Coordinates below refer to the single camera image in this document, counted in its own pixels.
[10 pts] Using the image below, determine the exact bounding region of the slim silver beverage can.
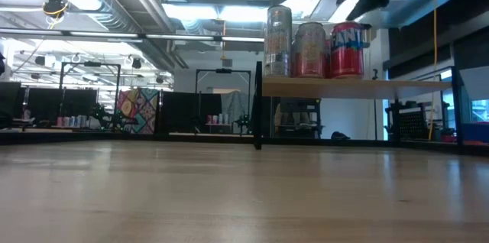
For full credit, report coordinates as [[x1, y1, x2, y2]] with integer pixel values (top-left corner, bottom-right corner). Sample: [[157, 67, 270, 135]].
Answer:
[[264, 5, 293, 78]]

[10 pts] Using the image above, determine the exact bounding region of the red Fanta can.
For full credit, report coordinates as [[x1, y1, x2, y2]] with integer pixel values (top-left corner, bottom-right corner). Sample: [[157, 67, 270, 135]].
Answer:
[[327, 21, 365, 79]]

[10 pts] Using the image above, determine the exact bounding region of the silver and red beverage can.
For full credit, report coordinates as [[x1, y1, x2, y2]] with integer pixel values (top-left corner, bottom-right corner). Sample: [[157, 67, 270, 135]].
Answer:
[[292, 21, 327, 79]]

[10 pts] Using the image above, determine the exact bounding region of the wooden shelf board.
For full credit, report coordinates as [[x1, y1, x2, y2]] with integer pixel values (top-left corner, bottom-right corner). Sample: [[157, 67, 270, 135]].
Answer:
[[261, 76, 454, 101]]

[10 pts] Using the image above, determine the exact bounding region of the black pegboard rack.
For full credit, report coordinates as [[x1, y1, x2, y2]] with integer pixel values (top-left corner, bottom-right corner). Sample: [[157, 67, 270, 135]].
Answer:
[[384, 100, 432, 141]]

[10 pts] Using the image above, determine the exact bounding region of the grey hanging cloth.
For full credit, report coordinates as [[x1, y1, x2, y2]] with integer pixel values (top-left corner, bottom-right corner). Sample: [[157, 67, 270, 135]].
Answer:
[[220, 89, 250, 124]]

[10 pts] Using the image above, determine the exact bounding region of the black cart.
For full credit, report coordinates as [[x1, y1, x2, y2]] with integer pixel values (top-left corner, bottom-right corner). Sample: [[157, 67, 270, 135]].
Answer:
[[273, 97, 325, 139]]

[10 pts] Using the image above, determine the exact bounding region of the blue bin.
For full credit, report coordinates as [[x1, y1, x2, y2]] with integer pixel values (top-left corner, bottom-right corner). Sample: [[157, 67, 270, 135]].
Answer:
[[460, 121, 489, 143]]

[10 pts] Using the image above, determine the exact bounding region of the black partition panel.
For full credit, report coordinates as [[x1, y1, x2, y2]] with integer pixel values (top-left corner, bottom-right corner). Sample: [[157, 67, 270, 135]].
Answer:
[[158, 90, 222, 134], [26, 88, 99, 124]]

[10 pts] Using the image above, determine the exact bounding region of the long ceiling light strip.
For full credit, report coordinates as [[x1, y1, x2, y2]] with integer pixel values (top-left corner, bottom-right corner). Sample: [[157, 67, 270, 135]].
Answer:
[[0, 28, 264, 44]]

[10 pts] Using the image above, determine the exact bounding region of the colourful patterned cloth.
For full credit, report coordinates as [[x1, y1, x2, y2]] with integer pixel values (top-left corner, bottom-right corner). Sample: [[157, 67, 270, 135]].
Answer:
[[115, 88, 160, 135]]

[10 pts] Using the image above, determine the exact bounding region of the black ceiling dome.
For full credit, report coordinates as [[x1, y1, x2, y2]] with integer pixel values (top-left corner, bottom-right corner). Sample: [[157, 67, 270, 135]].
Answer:
[[41, 0, 70, 18]]

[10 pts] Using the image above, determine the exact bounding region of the black monitor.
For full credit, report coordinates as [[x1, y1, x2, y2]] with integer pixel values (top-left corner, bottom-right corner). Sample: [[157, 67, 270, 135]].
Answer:
[[0, 81, 22, 129]]

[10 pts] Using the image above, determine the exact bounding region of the distant black rig frame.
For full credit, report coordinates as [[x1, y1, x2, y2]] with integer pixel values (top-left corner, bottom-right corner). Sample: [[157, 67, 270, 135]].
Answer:
[[59, 61, 122, 133], [194, 68, 253, 135]]

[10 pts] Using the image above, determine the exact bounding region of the black shelf post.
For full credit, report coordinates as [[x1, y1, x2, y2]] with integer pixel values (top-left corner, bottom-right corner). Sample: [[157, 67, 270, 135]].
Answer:
[[450, 66, 465, 148], [252, 61, 264, 151]]

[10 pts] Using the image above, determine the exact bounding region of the large silver ventilation duct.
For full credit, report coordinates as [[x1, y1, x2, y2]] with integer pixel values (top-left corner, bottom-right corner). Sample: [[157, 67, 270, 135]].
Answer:
[[32, 0, 176, 34]]

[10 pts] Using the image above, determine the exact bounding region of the black aluminium table frame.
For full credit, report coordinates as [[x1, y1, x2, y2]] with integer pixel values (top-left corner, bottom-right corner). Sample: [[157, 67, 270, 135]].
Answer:
[[0, 131, 489, 157]]

